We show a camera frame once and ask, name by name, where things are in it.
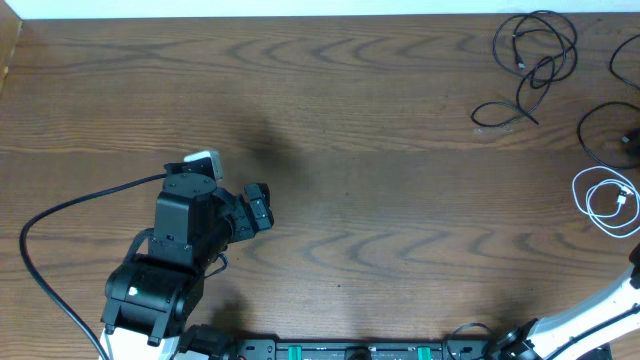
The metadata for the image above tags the thin black cable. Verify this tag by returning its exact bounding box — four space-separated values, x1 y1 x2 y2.
470 9 579 129

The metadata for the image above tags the white USB cable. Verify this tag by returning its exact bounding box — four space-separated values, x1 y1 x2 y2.
571 165 640 239

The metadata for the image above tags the thick black USB cable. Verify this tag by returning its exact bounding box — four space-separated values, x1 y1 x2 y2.
576 32 640 171

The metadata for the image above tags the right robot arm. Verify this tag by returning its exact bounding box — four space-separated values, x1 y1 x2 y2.
489 248 639 360

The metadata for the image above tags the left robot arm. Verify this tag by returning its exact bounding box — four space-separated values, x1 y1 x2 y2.
101 173 274 359

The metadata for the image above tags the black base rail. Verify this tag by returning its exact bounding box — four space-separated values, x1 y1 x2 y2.
177 322 612 360

